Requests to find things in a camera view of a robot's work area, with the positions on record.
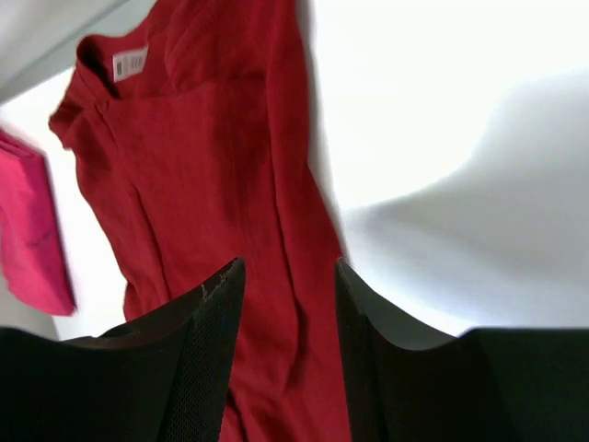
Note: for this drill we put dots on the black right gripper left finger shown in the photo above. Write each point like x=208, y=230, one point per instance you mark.
x=161, y=377

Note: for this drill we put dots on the pink-red t-shirt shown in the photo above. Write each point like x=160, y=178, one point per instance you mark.
x=32, y=256

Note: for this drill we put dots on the dark red t-shirt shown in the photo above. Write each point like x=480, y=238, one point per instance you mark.
x=191, y=136

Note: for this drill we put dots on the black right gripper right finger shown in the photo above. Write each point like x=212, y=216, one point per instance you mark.
x=406, y=381

